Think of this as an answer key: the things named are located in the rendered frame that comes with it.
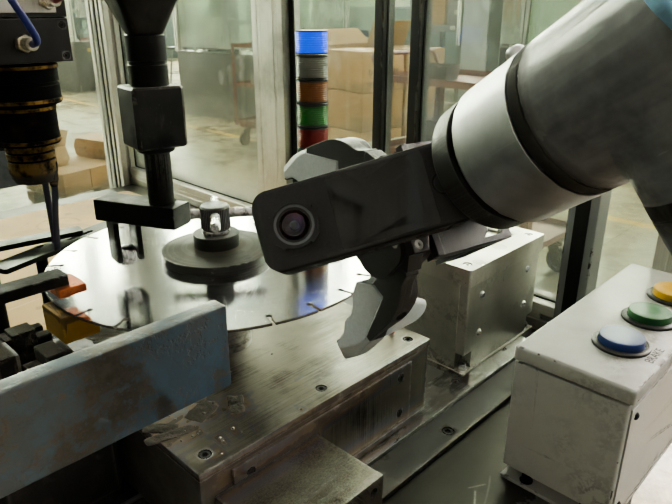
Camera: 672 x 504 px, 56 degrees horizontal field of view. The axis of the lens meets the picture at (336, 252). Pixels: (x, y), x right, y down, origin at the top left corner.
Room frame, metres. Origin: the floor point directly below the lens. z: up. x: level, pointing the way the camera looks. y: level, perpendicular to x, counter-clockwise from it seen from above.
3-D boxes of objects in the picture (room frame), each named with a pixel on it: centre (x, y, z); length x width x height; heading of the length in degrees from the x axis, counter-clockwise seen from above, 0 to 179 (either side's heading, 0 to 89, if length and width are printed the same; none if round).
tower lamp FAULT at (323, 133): (0.89, 0.03, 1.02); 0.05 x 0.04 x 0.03; 46
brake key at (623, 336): (0.51, -0.26, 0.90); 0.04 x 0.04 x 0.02
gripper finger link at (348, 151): (0.40, -0.01, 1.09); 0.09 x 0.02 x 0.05; 33
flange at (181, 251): (0.60, 0.12, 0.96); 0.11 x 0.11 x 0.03
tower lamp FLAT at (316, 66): (0.89, 0.03, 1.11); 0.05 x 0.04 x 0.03; 46
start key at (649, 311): (0.56, -0.31, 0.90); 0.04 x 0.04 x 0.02
